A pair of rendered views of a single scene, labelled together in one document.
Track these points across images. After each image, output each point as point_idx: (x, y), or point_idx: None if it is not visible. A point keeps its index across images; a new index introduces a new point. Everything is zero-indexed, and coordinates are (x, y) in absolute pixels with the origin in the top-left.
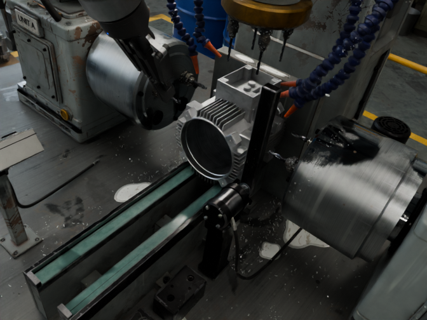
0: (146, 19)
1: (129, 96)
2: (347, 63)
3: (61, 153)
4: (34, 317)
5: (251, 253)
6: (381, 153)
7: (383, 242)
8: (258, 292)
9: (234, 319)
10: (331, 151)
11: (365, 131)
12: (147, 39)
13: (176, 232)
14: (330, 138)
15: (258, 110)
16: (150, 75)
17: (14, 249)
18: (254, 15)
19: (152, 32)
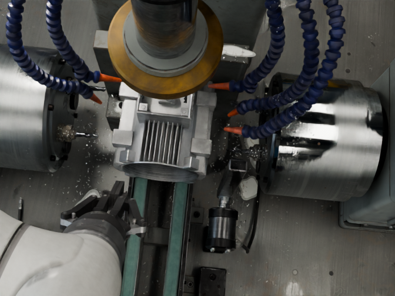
0: (123, 232)
1: (42, 167)
2: (290, 93)
3: None
4: None
5: (235, 202)
6: (341, 133)
7: (364, 194)
8: (263, 236)
9: (258, 273)
10: (298, 152)
11: (317, 108)
12: (128, 236)
13: (184, 259)
14: (291, 140)
15: (228, 177)
16: (108, 207)
17: None
18: (177, 95)
19: (127, 226)
